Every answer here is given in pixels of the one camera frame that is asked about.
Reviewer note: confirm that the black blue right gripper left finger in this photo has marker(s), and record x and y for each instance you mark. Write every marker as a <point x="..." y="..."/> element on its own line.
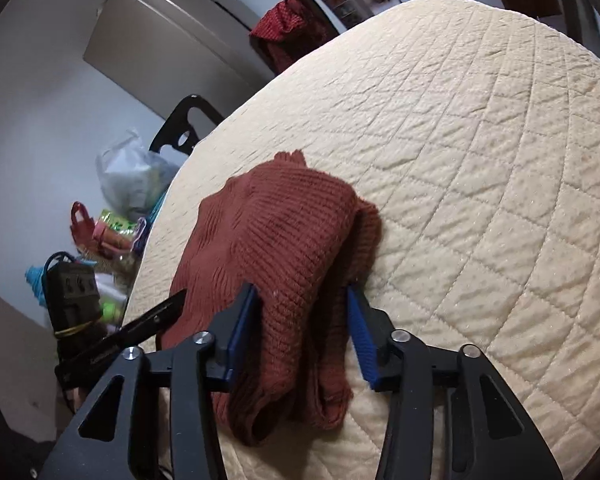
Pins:
<point x="115" y="434"/>

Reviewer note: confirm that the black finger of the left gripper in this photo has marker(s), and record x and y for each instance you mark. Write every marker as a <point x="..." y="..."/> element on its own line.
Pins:
<point x="156" y="320"/>

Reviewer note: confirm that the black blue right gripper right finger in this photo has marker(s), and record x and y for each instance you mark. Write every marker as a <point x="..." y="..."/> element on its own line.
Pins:
<point x="488" y="433"/>

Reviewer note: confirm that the rust red knit sweater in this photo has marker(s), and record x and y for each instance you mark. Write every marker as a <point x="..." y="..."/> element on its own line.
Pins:
<point x="301" y="237"/>

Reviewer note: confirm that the green small toy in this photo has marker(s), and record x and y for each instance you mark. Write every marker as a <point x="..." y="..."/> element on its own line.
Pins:
<point x="111" y="312"/>

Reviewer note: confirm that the blue plastic container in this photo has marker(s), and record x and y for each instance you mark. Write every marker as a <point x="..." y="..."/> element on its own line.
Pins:
<point x="33" y="277"/>

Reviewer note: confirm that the red gift bag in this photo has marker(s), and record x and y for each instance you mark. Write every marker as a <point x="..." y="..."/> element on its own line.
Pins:
<point x="82" y="228"/>

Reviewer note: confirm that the green patterned box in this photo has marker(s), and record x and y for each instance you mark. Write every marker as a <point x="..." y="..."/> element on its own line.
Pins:
<point x="118" y="224"/>

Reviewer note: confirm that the white plastic bag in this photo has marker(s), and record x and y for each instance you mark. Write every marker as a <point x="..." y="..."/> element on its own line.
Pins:
<point x="132" y="179"/>

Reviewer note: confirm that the black wooden chair left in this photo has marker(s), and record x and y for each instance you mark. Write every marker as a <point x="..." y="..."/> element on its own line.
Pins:
<point x="177" y="132"/>

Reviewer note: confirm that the beige quilted bed cover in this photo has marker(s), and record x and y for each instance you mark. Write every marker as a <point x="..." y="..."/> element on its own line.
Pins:
<point x="476" y="133"/>

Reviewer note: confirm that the grey wardrobe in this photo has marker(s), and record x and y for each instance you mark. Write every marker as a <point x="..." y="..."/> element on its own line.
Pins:
<point x="161" y="51"/>

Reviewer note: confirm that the red checkered garment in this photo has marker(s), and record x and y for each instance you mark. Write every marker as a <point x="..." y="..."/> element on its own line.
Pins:
<point x="289" y="31"/>

